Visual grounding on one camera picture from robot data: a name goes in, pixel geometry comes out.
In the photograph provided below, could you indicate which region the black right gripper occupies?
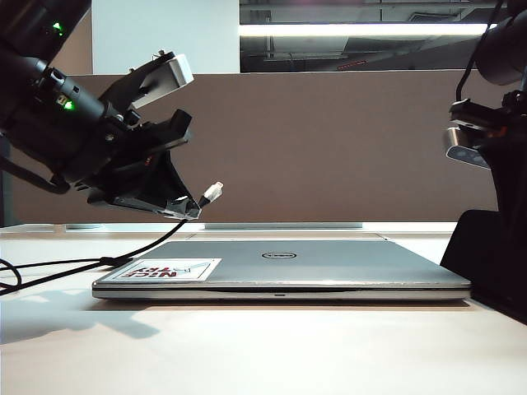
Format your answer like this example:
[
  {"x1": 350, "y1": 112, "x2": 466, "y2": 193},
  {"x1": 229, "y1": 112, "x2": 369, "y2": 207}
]
[{"x1": 473, "y1": 89, "x2": 527, "y2": 216}]

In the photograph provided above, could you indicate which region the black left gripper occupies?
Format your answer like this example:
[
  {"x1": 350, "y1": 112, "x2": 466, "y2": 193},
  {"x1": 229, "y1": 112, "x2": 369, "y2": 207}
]
[{"x1": 53, "y1": 98, "x2": 203, "y2": 221}]

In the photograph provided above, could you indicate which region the black charging cable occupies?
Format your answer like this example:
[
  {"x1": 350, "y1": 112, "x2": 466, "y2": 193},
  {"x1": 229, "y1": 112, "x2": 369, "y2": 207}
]
[{"x1": 0, "y1": 180, "x2": 226, "y2": 294}]

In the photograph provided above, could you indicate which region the black smartphone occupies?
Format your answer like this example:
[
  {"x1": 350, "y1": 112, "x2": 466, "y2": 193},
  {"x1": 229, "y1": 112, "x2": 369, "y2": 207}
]
[{"x1": 439, "y1": 208, "x2": 527, "y2": 326}]

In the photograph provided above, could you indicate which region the white Nice Try sticker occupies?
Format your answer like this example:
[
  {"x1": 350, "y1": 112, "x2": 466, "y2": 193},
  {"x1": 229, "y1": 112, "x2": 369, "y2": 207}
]
[{"x1": 110, "y1": 258, "x2": 223, "y2": 281}]

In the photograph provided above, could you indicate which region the grey bar under partition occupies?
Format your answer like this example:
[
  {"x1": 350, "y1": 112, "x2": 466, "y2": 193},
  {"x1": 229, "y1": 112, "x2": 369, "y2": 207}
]
[{"x1": 204, "y1": 223, "x2": 365, "y2": 230}]

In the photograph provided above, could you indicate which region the silver Dell laptop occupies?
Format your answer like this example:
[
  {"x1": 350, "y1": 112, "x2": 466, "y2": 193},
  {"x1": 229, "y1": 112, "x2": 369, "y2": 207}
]
[{"x1": 91, "y1": 240, "x2": 473, "y2": 301}]

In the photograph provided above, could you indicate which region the brown desk partition panel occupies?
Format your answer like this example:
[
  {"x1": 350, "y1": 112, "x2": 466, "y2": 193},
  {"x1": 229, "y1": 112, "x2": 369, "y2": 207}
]
[{"x1": 7, "y1": 72, "x2": 501, "y2": 225}]

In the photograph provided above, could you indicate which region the beige round column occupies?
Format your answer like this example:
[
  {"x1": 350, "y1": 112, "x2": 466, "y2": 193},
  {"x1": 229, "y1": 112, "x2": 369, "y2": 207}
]
[{"x1": 51, "y1": 7, "x2": 93, "y2": 77}]

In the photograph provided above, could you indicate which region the white ceiling light strip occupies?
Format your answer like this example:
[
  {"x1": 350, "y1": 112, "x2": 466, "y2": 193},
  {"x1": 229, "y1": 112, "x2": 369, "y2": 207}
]
[{"x1": 239, "y1": 23, "x2": 497, "y2": 37}]

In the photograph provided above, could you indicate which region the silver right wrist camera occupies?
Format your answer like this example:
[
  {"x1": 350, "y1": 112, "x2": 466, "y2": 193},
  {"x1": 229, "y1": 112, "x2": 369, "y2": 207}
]
[{"x1": 445, "y1": 98, "x2": 506, "y2": 170}]

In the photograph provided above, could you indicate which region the black laptop power cable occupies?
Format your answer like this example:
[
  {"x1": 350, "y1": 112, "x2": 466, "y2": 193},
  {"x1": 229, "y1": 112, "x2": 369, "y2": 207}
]
[{"x1": 0, "y1": 255, "x2": 133, "y2": 289}]

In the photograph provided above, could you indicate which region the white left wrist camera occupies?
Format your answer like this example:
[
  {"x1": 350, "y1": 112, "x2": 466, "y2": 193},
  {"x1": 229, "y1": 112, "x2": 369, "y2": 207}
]
[{"x1": 129, "y1": 49, "x2": 195, "y2": 110}]

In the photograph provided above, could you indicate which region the black right camera cable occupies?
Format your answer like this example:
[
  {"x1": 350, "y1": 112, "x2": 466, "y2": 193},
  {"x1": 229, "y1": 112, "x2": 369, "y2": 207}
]
[{"x1": 455, "y1": 0, "x2": 506, "y2": 106}]

